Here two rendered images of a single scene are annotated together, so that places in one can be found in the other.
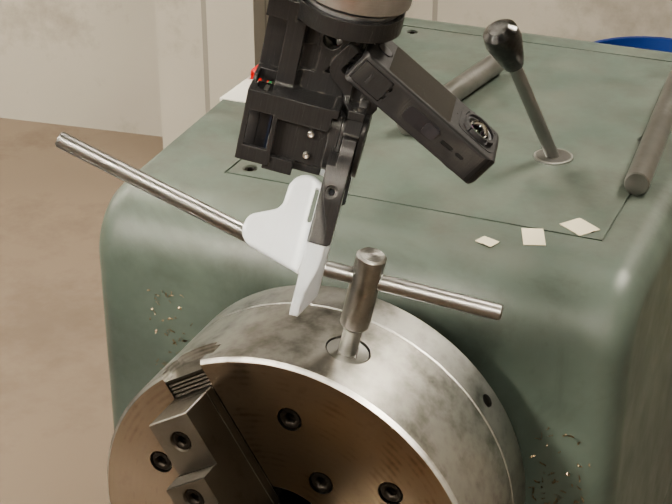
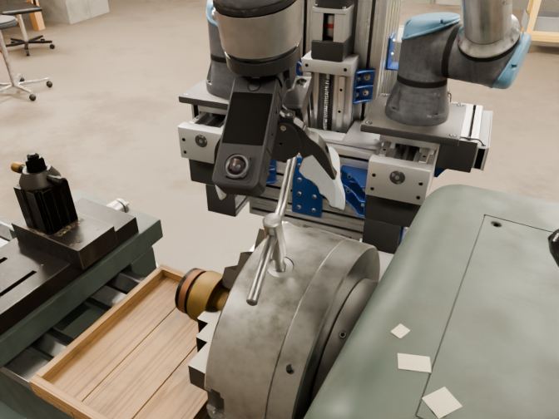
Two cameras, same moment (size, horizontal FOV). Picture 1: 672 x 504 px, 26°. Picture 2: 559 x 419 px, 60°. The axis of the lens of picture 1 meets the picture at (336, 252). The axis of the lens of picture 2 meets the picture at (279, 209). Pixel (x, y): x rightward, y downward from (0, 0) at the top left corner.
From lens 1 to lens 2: 1.09 m
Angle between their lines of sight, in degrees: 79
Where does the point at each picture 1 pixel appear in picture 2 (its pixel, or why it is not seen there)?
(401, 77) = (234, 101)
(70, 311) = not seen: outside the picture
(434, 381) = (274, 320)
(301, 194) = not seen: hidden behind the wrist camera
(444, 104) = (240, 136)
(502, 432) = (281, 390)
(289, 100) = not seen: hidden behind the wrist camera
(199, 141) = (531, 205)
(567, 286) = (343, 381)
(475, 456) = (244, 364)
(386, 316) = (321, 286)
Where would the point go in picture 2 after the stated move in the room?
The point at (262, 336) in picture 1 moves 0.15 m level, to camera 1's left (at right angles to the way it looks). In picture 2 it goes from (296, 235) to (302, 179)
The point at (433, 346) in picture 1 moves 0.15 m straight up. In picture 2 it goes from (305, 317) to (309, 209)
